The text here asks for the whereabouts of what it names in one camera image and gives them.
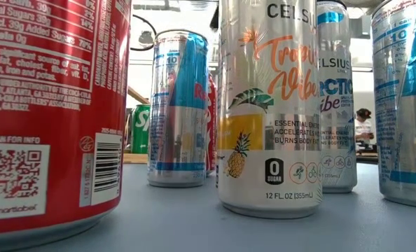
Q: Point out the red Coca-Cola can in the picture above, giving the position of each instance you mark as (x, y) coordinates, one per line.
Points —
(54, 105)
(211, 140)

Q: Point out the Celsius Tropical Vibe can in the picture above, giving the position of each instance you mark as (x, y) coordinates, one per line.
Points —
(264, 175)

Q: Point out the green Sprite can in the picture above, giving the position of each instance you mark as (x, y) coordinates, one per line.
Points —
(140, 136)

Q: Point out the slatted wooden shelf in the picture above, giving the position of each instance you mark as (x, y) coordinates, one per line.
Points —
(136, 158)

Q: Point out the dark work table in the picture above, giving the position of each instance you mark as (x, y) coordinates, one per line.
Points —
(365, 154)

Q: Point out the person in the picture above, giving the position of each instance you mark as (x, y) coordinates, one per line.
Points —
(363, 127)

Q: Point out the grey hanging lamp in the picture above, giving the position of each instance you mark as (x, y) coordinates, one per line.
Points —
(146, 38)

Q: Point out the Celsius Arctic Vibe can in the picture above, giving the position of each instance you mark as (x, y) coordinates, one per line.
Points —
(337, 140)

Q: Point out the grey ceiling duct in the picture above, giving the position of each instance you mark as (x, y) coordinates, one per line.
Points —
(360, 26)

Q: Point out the silver blue Red Bull can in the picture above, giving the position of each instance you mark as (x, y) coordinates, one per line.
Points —
(178, 140)
(404, 140)

